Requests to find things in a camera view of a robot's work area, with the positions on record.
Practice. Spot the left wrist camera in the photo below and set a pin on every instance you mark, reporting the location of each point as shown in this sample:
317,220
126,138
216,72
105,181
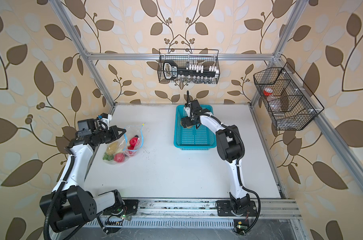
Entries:
106,118

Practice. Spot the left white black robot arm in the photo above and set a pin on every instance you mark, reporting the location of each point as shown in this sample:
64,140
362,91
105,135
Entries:
69,206

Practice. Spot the teal plastic basket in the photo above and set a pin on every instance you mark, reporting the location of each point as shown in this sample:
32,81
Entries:
192,138

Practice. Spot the black wire basket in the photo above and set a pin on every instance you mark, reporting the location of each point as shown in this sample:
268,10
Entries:
296,105
206,57

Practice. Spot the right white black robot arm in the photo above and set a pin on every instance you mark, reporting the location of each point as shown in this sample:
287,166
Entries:
230,148

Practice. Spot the right black wire basket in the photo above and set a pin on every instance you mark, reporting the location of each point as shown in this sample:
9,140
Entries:
296,105

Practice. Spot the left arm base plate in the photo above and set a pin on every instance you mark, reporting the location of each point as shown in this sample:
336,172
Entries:
125,207

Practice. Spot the red tomato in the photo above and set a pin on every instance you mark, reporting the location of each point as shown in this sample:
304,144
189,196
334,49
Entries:
119,157

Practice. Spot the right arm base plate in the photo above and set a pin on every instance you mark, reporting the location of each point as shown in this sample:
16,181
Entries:
225,208

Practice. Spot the red capped bottle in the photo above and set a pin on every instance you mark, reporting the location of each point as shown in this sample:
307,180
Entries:
269,94

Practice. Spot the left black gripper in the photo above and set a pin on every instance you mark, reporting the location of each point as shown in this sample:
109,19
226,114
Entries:
114,135

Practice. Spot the back black wire basket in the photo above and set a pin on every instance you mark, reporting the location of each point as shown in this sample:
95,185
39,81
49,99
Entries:
206,57

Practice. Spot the red apple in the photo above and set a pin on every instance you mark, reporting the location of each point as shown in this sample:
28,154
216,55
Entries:
134,143

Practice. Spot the clear zip top bag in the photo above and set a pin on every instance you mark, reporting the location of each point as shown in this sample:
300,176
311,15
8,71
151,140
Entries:
131,131

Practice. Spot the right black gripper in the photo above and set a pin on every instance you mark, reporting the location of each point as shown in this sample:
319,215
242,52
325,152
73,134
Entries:
187,121

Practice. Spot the aluminium front rail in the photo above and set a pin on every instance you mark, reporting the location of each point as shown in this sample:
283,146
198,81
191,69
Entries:
183,208

